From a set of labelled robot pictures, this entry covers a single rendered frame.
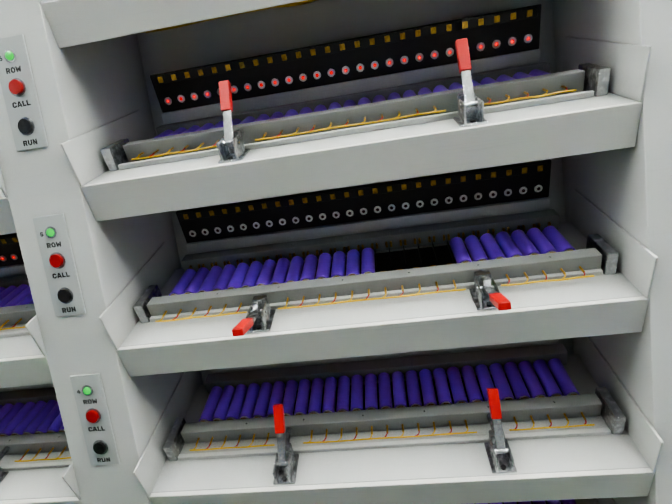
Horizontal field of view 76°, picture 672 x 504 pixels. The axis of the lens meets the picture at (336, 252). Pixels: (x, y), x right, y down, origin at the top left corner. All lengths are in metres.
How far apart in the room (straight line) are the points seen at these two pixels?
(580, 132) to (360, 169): 0.23
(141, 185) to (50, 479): 0.45
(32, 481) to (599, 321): 0.77
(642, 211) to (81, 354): 0.66
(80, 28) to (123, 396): 0.43
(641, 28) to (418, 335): 0.38
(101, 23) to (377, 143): 0.33
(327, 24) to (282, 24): 0.07
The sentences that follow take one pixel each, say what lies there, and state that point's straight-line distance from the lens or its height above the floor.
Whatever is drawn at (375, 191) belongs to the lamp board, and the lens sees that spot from 0.62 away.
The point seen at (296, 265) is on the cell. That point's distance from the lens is 0.60.
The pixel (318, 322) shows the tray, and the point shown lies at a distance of 0.51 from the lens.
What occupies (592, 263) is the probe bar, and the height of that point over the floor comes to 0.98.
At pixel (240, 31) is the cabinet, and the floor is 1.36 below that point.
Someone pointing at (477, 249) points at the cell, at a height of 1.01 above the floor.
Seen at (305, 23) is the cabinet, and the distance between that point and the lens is 0.72.
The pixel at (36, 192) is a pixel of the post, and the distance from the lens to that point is 0.62.
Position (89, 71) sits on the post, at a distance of 0.66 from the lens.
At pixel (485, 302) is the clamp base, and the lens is 0.51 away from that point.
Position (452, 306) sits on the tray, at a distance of 0.51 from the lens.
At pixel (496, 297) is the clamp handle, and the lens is 0.46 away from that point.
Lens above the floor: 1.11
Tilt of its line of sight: 8 degrees down
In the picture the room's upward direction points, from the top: 8 degrees counter-clockwise
